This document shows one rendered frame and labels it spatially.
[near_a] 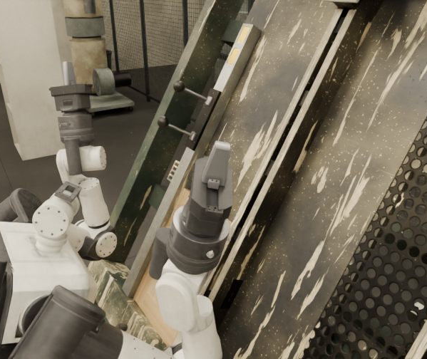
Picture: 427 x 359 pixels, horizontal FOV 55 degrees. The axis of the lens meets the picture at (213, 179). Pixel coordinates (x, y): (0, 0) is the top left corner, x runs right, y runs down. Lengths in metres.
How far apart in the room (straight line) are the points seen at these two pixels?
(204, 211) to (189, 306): 0.19
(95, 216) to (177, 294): 0.63
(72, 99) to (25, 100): 3.80
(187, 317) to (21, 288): 0.30
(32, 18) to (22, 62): 0.46
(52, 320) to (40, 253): 0.20
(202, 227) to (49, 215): 0.36
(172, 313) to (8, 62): 4.32
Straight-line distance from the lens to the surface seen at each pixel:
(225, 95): 1.30
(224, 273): 1.04
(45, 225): 0.85
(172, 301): 0.68
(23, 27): 4.83
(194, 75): 1.51
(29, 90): 4.92
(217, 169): 0.55
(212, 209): 0.53
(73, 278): 0.84
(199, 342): 0.78
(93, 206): 1.22
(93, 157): 1.14
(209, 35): 1.52
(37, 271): 0.83
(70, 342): 0.73
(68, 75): 1.17
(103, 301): 1.54
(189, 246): 0.60
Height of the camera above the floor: 1.84
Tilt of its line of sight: 26 degrees down
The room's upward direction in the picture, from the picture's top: straight up
